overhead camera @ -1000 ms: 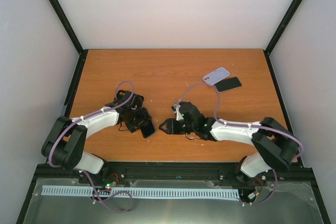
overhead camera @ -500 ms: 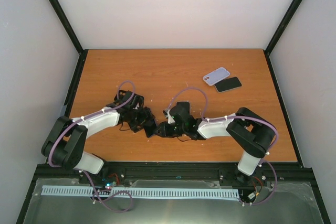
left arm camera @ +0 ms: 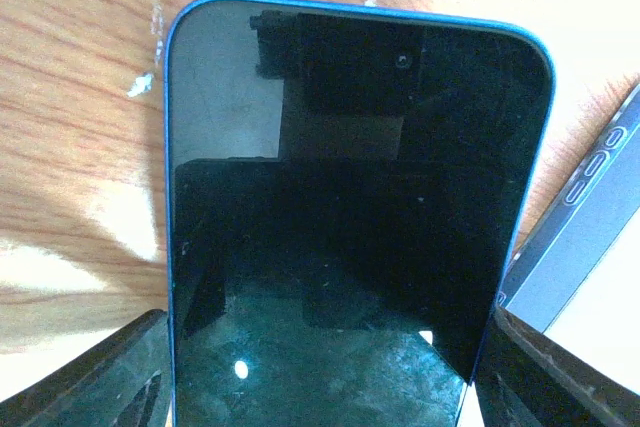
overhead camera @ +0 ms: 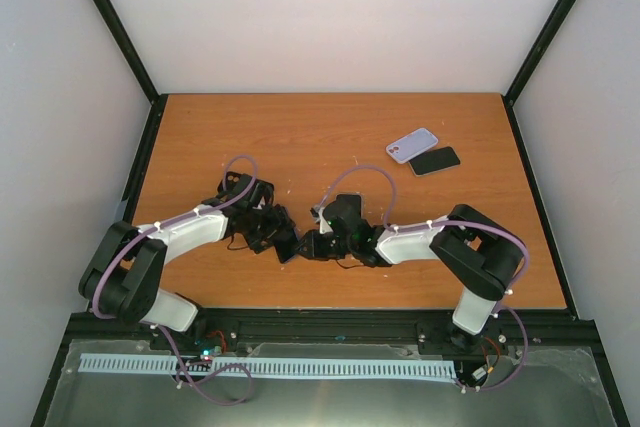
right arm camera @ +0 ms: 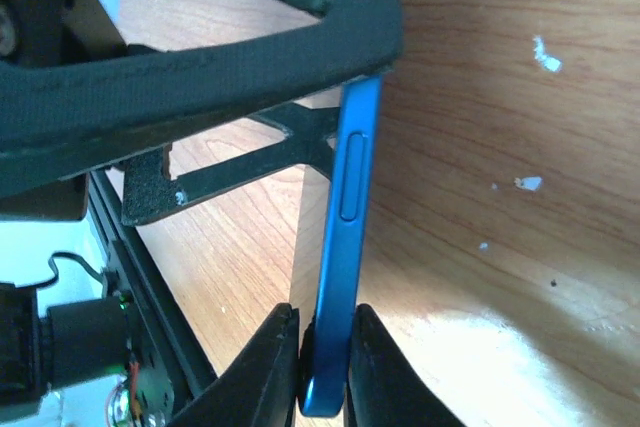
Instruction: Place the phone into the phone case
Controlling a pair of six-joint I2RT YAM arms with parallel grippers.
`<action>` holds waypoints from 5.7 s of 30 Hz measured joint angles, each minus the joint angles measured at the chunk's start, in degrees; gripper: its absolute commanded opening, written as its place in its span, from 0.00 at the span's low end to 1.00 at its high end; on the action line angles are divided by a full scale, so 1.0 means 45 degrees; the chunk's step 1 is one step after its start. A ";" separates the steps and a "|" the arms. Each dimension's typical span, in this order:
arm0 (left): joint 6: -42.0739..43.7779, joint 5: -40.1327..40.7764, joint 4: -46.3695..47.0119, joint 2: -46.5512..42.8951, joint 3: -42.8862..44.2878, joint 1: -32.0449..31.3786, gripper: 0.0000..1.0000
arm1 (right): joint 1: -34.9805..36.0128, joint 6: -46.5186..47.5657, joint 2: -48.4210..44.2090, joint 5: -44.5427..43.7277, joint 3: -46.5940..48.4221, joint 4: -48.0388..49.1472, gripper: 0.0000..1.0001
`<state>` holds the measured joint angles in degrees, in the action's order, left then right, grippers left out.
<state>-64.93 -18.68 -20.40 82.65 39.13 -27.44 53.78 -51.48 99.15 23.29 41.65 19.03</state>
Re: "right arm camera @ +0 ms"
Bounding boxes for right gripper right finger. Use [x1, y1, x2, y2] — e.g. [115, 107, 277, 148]
[347, 304, 463, 427]

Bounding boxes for dark blue phone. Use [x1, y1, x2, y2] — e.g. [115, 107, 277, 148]
[290, 75, 384, 418]

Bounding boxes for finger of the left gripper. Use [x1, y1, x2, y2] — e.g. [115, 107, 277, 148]
[121, 102, 340, 226]
[1, 0, 403, 196]

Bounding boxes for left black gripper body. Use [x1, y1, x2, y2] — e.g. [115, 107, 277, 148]
[0, 0, 151, 221]

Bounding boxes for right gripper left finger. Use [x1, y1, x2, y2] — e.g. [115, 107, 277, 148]
[169, 303, 299, 427]

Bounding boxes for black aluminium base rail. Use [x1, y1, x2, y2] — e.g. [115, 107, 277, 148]
[89, 171, 217, 420]

